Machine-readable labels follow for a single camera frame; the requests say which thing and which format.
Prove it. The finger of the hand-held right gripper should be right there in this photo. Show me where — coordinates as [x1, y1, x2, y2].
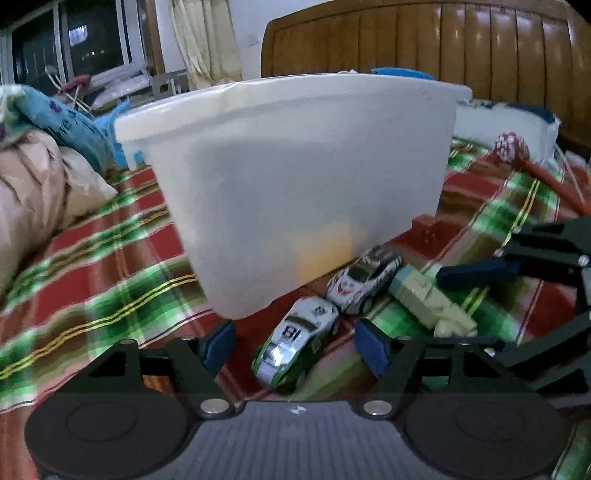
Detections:
[501, 309, 591, 408]
[436, 216, 591, 289]

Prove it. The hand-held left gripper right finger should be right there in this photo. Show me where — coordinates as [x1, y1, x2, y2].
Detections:
[355, 318, 541, 421]

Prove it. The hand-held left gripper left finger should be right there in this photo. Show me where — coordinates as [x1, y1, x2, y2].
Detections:
[46, 319, 237, 421]

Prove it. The beige toy truck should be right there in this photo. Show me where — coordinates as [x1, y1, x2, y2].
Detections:
[388, 264, 478, 340]

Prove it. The green white toy car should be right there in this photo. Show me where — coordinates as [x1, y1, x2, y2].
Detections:
[252, 296, 341, 395]

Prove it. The white plastic container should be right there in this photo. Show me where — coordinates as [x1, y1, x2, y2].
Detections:
[114, 74, 472, 320]

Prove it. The brown wooden block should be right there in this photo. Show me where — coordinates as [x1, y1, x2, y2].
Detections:
[411, 215, 462, 252]

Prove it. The red white knitted item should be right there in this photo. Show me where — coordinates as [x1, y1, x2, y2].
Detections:
[494, 133, 531, 163]

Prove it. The red green plaid blanket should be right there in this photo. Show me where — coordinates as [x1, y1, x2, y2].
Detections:
[0, 138, 591, 480]

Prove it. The light printed pillow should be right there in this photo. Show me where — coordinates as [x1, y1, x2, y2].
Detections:
[455, 99, 561, 169]

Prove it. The blue pillow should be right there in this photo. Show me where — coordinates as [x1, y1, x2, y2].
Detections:
[372, 68, 437, 81]

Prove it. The wooden headboard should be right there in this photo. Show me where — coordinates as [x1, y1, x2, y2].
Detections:
[261, 0, 591, 153]

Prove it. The beige bundled quilt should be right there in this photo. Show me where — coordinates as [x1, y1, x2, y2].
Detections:
[0, 131, 118, 296]

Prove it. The teal printed cloth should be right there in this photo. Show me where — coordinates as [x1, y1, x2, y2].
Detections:
[9, 85, 116, 171]

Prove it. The folding rack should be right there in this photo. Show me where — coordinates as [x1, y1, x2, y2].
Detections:
[46, 67, 93, 112]

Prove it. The cream curtain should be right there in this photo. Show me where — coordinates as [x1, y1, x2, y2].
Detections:
[168, 0, 243, 90]

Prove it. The window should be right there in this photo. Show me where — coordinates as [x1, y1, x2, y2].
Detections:
[0, 0, 162, 86]

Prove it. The orange strap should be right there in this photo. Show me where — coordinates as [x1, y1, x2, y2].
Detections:
[522, 159, 591, 217]

